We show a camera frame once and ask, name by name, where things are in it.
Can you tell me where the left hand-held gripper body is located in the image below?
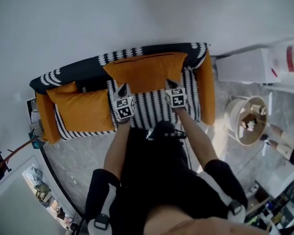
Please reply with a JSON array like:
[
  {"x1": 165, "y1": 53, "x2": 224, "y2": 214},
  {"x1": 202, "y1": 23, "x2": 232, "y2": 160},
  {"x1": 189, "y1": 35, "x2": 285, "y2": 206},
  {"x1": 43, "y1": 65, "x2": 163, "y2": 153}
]
[{"x1": 112, "y1": 83, "x2": 136, "y2": 120}]

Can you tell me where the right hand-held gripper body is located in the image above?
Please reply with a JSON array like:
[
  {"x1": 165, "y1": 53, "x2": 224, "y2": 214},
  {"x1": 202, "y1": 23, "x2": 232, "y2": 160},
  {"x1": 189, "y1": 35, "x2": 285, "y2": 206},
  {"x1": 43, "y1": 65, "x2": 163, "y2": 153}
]
[{"x1": 165, "y1": 87, "x2": 187, "y2": 109}]

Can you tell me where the orange cushion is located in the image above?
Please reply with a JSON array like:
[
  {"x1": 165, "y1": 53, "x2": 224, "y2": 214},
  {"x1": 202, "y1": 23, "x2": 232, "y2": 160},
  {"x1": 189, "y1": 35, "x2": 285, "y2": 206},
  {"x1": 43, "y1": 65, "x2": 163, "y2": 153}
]
[
  {"x1": 103, "y1": 52, "x2": 189, "y2": 94},
  {"x1": 46, "y1": 81, "x2": 115, "y2": 132}
]

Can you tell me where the person's left forearm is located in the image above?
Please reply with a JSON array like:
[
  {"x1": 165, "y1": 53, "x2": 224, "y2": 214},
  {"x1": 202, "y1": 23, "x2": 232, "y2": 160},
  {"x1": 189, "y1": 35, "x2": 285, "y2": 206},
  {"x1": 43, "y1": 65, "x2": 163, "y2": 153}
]
[{"x1": 103, "y1": 117, "x2": 132, "y2": 181}]

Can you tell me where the person's right forearm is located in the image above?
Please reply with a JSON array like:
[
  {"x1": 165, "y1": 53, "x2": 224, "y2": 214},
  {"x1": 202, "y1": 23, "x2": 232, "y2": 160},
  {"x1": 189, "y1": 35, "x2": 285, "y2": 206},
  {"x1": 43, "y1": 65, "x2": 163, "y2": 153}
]
[{"x1": 176, "y1": 106, "x2": 221, "y2": 170}]

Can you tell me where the black white patterned sofa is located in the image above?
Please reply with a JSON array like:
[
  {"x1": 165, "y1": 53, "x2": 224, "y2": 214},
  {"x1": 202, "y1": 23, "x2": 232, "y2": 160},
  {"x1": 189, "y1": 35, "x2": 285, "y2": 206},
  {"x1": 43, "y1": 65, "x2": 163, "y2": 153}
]
[{"x1": 29, "y1": 42, "x2": 216, "y2": 145}]

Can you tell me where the white cabinet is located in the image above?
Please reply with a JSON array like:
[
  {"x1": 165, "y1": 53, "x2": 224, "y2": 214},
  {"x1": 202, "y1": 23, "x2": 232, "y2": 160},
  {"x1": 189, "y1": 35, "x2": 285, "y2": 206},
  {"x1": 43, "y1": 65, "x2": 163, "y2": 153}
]
[{"x1": 215, "y1": 48, "x2": 272, "y2": 84}]

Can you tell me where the person's black clothed torso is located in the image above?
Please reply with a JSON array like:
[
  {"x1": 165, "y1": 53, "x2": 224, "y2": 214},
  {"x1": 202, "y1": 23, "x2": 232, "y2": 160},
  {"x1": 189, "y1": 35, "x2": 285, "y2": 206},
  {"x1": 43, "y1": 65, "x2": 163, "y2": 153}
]
[{"x1": 84, "y1": 120, "x2": 248, "y2": 235}]

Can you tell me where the round wooden basket table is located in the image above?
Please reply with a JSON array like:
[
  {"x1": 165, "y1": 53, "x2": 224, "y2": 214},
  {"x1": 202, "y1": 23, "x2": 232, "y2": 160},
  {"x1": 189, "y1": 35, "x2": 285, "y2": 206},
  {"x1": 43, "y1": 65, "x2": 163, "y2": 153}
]
[{"x1": 223, "y1": 95, "x2": 269, "y2": 147}]

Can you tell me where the pile of clothes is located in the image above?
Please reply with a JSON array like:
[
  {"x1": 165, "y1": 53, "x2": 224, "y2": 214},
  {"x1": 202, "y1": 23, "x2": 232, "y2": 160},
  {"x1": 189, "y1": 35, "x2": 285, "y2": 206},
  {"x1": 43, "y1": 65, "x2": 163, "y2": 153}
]
[{"x1": 23, "y1": 164, "x2": 52, "y2": 203}]

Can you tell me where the white bucket with red label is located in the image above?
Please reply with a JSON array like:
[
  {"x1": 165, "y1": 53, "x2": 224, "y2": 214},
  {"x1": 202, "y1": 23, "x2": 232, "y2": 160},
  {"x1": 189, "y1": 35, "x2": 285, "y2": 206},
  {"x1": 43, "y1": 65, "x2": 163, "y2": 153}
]
[{"x1": 268, "y1": 39, "x2": 294, "y2": 82}]

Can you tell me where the red rod with black clamp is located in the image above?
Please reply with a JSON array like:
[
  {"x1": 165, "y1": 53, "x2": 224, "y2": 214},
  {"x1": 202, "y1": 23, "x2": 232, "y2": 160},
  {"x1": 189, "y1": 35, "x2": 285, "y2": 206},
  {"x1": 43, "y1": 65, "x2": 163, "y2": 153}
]
[{"x1": 0, "y1": 136, "x2": 40, "y2": 182}]

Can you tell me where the cluttered desk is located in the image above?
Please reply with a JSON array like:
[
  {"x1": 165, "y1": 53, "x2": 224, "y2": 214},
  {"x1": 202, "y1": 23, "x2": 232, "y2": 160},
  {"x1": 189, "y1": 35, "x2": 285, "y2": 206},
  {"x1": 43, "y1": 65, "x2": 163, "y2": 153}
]
[{"x1": 245, "y1": 174, "x2": 294, "y2": 233}]

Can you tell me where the black waist pack with cables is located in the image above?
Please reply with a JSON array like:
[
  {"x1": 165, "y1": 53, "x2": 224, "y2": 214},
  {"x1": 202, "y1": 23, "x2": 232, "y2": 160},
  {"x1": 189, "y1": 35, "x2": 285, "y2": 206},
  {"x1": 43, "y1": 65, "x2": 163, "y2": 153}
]
[{"x1": 146, "y1": 120, "x2": 187, "y2": 141}]

